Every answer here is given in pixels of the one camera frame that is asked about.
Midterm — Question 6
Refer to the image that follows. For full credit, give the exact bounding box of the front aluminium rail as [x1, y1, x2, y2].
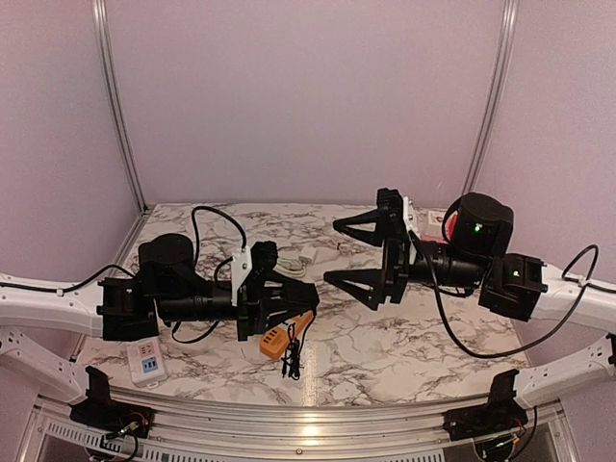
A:
[13, 379, 578, 462]

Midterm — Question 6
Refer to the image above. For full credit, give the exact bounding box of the red cube socket adapter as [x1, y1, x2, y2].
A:
[442, 212, 457, 242]

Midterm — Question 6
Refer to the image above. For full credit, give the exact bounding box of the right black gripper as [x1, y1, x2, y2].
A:
[325, 207, 489, 311]

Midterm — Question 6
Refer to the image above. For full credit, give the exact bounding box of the white power cord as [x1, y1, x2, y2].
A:
[277, 257, 312, 276]

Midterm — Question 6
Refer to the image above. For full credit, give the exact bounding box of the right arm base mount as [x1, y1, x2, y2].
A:
[443, 370, 528, 441]

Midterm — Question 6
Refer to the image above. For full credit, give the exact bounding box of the right aluminium frame post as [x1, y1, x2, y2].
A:
[461, 0, 520, 194]

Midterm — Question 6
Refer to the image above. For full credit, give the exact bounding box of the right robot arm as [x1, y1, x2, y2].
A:
[323, 188, 615, 431]

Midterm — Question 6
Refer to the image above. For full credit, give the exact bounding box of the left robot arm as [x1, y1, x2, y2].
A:
[1, 233, 320, 428]

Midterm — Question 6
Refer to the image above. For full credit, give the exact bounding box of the left aluminium frame post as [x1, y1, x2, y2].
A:
[91, 0, 148, 215]

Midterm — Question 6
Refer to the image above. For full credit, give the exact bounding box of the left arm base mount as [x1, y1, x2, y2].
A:
[70, 366, 154, 438]

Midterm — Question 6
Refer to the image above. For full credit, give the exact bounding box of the white travel adapter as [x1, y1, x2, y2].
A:
[420, 210, 445, 243]

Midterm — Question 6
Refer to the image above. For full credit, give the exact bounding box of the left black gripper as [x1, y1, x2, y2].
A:
[157, 272, 310, 343]

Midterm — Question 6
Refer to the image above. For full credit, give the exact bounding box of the black adapter with cable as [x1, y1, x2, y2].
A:
[281, 323, 304, 381]

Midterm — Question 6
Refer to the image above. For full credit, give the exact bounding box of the aluminium frame post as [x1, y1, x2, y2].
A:
[91, 0, 148, 215]
[461, 0, 520, 194]

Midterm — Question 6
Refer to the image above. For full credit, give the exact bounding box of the white pastel power strip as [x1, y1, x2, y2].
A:
[126, 337, 168, 388]

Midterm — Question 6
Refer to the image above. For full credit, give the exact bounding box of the orange power strip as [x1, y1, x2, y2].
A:
[260, 311, 314, 360]

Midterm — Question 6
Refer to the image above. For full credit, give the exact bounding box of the white usb charger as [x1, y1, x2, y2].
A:
[298, 246, 318, 266]

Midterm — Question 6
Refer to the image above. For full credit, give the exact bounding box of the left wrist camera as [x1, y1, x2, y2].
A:
[231, 247, 252, 307]

